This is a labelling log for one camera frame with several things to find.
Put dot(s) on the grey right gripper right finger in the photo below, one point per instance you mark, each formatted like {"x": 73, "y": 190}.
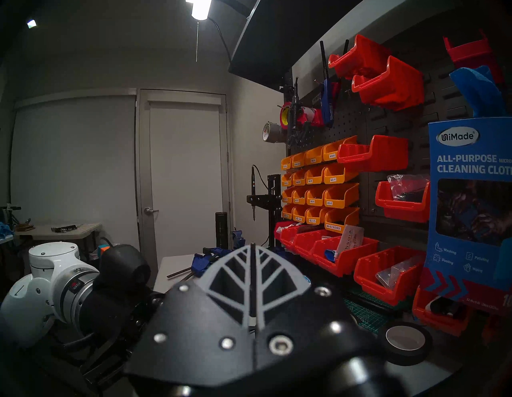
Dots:
{"x": 304, "y": 320}

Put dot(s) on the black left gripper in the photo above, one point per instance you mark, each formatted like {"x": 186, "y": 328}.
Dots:
{"x": 120, "y": 316}

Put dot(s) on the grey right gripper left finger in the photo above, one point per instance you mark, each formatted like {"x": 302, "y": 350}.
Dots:
{"x": 208, "y": 332}

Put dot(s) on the white paper packet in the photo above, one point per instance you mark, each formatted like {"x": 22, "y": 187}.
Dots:
{"x": 348, "y": 240}

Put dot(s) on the orange plastic parts bin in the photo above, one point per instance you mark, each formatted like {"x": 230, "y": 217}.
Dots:
{"x": 286, "y": 213}
{"x": 299, "y": 179}
{"x": 286, "y": 197}
{"x": 316, "y": 219}
{"x": 286, "y": 181}
{"x": 338, "y": 177}
{"x": 314, "y": 158}
{"x": 315, "y": 178}
{"x": 340, "y": 200}
{"x": 300, "y": 217}
{"x": 316, "y": 199}
{"x": 340, "y": 225}
{"x": 300, "y": 197}
{"x": 298, "y": 161}
{"x": 332, "y": 155}
{"x": 286, "y": 164}

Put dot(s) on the black cylinder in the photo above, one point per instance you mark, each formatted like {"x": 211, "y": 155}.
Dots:
{"x": 221, "y": 230}

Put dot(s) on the black ribbed small tool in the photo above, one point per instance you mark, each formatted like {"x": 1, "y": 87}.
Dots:
{"x": 64, "y": 229}

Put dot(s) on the clear plastic parts bag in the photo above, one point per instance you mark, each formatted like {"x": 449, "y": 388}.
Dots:
{"x": 396, "y": 272}
{"x": 408, "y": 186}

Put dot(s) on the grey side table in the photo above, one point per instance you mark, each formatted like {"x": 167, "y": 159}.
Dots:
{"x": 56, "y": 233}

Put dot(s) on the black tape roll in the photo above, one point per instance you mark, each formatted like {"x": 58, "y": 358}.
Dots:
{"x": 404, "y": 356}

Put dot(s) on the black tool stand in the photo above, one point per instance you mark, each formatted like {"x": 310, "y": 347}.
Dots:
{"x": 274, "y": 200}

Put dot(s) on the black white small tool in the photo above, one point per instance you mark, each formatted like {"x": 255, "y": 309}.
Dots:
{"x": 444, "y": 307}

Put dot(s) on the grey door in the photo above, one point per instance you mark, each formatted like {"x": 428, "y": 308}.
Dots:
{"x": 184, "y": 176}

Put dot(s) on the blue cleaning cloths box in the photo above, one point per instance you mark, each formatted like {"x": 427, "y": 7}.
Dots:
{"x": 468, "y": 256}

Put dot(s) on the red white tape roll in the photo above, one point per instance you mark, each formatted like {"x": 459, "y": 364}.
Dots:
{"x": 314, "y": 117}

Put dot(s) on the black caulking gun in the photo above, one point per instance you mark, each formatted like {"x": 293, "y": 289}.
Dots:
{"x": 296, "y": 116}

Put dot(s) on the red yellow tape roll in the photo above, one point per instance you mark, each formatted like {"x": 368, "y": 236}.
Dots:
{"x": 284, "y": 116}

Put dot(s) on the black grey overhead shelf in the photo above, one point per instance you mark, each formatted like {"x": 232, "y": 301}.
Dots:
{"x": 288, "y": 36}

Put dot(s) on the blue microfiber cloth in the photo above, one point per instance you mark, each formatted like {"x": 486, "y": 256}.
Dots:
{"x": 476, "y": 92}

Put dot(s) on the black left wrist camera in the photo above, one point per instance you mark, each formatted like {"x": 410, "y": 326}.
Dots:
{"x": 124, "y": 266}

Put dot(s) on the grey duct tape roll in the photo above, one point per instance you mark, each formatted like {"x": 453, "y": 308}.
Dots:
{"x": 272, "y": 133}

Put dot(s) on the black pegboard wall panel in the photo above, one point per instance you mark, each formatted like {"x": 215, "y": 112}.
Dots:
{"x": 400, "y": 120}

